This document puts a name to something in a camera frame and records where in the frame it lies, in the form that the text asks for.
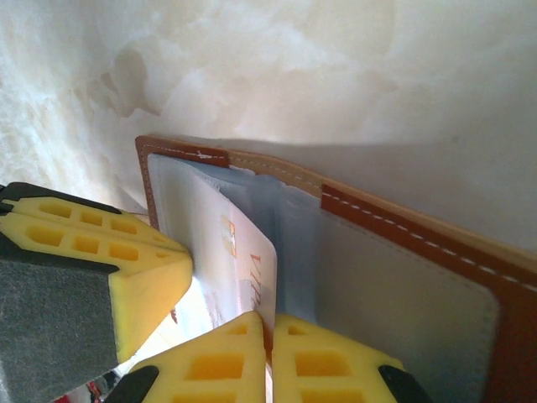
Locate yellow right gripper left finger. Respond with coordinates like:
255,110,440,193
104,310,269,403

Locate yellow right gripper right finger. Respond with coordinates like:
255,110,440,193
271,313,434,403

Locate white VIP card pink print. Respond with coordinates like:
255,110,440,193
167,192,279,370

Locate brown leather card holder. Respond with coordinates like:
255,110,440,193
134,133,537,403

